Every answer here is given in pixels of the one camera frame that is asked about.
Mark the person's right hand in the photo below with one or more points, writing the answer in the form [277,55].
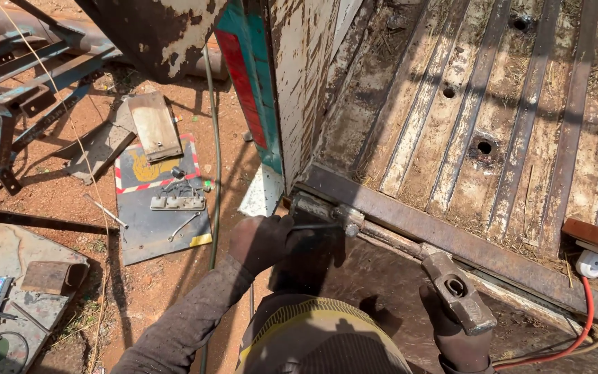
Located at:
[457,345]

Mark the person's left hand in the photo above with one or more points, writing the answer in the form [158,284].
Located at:
[257,244]

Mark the person's left fingers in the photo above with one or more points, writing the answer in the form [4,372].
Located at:
[288,236]

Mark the thin steel punch rod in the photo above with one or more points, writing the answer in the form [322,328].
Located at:
[317,226]

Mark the rusty steel hammer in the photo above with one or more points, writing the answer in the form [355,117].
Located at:
[457,291]

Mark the rusty tailgate hinge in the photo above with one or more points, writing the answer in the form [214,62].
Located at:
[330,210]

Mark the white metal plate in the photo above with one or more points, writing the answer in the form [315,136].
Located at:
[261,192]

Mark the rusty lowered tailgate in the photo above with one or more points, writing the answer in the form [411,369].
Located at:
[382,280]

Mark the person's striped shirt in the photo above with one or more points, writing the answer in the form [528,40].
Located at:
[320,337]

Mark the steel spanner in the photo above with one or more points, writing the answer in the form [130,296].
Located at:
[182,227]

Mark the black mud flap striped border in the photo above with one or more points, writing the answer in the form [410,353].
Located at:
[153,228]

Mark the white rusty truck side panel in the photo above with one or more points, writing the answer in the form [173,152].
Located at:
[301,78]

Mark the red and teal tail light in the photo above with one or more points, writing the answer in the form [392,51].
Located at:
[244,83]

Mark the rusty bent metal plate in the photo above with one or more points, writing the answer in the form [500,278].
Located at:
[153,124]

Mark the steel rod tool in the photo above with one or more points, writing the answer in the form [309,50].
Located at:
[104,210]

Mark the grey metal sheet scrap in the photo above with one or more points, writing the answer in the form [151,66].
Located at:
[99,150]

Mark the rusty ribbed truck bed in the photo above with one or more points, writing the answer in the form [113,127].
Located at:
[486,114]

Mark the rusty peeling metal panel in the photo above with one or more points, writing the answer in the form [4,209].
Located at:
[159,36]

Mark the rusty metal channel piece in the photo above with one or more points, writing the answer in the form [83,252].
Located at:
[52,278]

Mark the long rusty metal bar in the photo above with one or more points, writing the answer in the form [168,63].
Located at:
[34,221]

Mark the worn painted metal sheet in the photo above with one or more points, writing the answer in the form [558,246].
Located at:
[3,254]

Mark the white power plug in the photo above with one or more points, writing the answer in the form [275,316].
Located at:
[591,264]

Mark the orange socket box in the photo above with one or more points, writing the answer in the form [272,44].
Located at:
[597,236]

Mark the grey metal hinge bracket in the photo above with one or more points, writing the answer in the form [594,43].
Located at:
[177,201]

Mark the blue metal frame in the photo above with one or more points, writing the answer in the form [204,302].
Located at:
[34,88]

